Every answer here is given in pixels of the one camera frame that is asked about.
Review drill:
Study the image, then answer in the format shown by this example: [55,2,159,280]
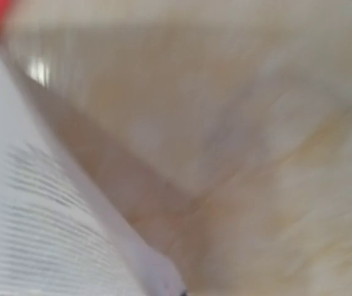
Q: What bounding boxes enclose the printed sheet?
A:
[0,50,188,295]

